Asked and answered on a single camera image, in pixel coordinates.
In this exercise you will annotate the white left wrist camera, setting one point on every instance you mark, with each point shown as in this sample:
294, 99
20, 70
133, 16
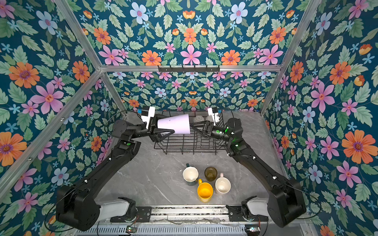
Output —
146, 113

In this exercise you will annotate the white faceted mug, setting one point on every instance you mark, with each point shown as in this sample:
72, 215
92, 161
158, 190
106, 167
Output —
198, 118

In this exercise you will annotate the black wire dish rack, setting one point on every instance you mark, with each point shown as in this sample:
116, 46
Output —
189, 143

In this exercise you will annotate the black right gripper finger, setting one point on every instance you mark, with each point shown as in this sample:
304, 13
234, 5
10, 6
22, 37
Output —
202, 123
198, 128

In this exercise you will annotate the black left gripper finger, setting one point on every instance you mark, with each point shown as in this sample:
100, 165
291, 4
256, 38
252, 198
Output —
161, 116
163, 134

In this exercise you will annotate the olive glass cup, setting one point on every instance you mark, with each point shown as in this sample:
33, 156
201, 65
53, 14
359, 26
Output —
210, 173

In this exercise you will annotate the green mug white inside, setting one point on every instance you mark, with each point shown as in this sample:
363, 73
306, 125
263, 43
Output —
190, 175

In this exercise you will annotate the yellow mug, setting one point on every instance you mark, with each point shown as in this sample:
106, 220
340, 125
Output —
204, 191

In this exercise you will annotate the black hook rail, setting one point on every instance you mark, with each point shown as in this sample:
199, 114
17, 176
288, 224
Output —
184, 69

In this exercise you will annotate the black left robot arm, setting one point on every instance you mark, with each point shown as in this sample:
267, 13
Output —
76, 206

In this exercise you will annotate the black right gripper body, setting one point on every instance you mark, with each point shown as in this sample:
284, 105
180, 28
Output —
205, 128

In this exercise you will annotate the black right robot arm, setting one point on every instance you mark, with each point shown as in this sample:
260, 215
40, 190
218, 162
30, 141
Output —
285, 202

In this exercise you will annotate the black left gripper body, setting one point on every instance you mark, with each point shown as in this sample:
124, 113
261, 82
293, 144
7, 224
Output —
151, 126

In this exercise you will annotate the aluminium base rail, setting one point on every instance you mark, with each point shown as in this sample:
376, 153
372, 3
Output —
186, 214

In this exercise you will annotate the pink mug white inside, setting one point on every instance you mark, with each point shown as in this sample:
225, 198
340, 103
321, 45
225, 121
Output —
222, 185

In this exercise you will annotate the lilac plastic cup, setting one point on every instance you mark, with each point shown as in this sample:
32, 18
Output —
180, 124

